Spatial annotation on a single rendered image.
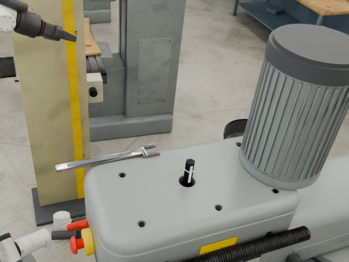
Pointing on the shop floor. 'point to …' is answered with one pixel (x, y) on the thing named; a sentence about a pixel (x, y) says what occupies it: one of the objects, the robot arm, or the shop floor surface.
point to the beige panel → (55, 108)
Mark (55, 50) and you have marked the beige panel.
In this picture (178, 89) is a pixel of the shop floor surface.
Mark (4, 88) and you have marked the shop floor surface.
